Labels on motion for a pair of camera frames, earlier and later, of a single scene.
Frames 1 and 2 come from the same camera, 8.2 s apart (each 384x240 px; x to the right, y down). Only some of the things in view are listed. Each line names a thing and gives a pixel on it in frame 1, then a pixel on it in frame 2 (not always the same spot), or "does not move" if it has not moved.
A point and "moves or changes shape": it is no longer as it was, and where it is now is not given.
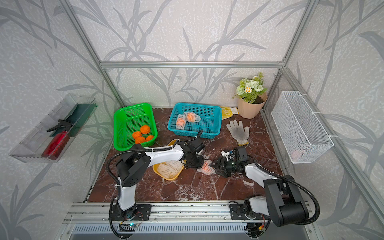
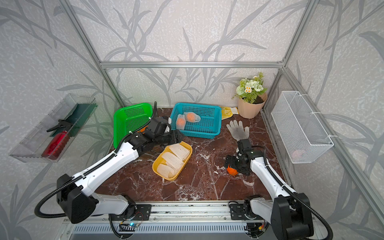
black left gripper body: x=195 y=162 to x=166 y=138
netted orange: x=191 y=117 does not move
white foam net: x=175 y=164 does not move
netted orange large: x=180 y=122 does not move
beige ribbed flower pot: x=249 y=110 does not move
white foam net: x=166 y=171 does not move
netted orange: x=206 y=169 moves or changes shape
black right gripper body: x=229 y=167 to x=241 y=169
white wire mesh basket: x=302 y=138 does not move
